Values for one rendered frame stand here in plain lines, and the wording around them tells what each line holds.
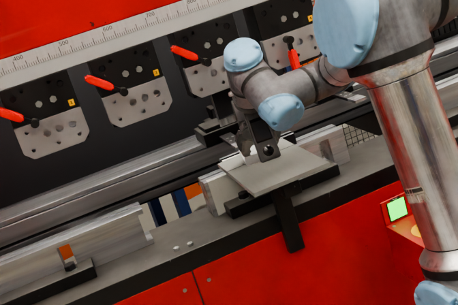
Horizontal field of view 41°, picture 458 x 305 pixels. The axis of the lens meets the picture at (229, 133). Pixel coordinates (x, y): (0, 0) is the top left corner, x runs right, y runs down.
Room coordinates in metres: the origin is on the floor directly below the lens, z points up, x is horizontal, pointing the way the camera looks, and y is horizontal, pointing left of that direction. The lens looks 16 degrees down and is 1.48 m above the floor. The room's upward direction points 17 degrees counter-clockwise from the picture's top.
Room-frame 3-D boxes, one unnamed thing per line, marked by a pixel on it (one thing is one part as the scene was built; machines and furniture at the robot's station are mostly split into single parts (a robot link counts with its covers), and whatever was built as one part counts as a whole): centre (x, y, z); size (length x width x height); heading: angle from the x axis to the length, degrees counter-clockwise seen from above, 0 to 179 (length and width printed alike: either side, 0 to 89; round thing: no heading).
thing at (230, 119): (1.49, -0.03, 1.13); 0.10 x 0.02 x 0.10; 103
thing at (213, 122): (1.64, 0.01, 1.01); 0.26 x 0.12 x 0.05; 13
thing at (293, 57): (1.46, -0.20, 1.20); 0.04 x 0.02 x 0.10; 13
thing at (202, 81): (1.48, -0.01, 1.26); 0.15 x 0.09 x 0.17; 103
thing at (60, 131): (1.38, 0.38, 1.26); 0.15 x 0.09 x 0.17; 103
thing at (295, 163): (1.34, -0.07, 1.00); 0.26 x 0.18 x 0.01; 13
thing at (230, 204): (1.44, -0.09, 0.89); 0.30 x 0.05 x 0.03; 103
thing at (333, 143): (1.50, -0.09, 0.92); 0.39 x 0.06 x 0.10; 103
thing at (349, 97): (1.73, -0.34, 1.01); 0.26 x 0.12 x 0.05; 13
